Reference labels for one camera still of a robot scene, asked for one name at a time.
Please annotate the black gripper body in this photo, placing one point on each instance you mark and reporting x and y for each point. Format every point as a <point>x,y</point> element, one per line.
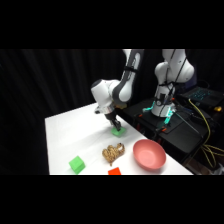
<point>110,115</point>

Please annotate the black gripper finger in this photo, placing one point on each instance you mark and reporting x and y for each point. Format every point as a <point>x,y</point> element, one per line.
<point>118,125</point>
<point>113,124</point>

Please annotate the green triangle block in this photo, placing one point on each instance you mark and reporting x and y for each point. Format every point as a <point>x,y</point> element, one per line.
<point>118,131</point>

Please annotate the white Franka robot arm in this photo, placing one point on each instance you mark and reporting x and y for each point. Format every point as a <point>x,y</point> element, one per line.
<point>124,86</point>

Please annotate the pink bowl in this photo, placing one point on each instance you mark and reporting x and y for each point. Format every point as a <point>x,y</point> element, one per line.
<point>149,154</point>

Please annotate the striped tiger plush toy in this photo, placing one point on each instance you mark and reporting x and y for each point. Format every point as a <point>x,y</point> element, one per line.
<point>113,153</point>

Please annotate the red cube block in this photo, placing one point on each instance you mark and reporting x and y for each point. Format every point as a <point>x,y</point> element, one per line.
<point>114,171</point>

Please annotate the small green cube block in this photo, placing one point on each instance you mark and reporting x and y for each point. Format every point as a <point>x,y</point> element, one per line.
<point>76,164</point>

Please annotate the black robot stand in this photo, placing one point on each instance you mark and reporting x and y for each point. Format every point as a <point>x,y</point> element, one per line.
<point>180,131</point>

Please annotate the black curtain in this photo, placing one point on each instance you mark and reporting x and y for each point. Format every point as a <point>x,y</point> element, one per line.
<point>40,86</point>

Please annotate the black laptop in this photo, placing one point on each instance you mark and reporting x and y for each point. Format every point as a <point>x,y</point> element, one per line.
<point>201,95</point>

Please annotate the small yellow object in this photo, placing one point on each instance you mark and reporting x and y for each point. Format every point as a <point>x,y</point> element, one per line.
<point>217,108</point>

